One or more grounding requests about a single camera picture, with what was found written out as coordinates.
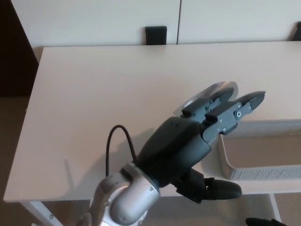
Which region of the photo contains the dark brown door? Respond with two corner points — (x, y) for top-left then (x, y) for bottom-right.
(0, 0), (40, 97)

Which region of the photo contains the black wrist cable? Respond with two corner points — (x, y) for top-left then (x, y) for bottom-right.
(106, 125), (138, 176)

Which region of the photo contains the white cabinet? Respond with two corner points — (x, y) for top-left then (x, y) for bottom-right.
(10, 0), (301, 48)

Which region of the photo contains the white desk with metal legs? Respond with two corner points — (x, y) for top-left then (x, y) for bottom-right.
(3, 40), (301, 226)

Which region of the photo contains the grey mesh container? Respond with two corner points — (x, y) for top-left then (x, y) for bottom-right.
(219, 119), (301, 182)

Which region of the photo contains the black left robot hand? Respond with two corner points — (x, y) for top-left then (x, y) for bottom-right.
(135, 90), (267, 203)

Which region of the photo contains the garden trowel with taped handle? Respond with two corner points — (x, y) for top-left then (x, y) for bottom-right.
(175, 81), (239, 118)

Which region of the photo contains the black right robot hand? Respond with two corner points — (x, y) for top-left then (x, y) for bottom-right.
(246, 217), (285, 226)

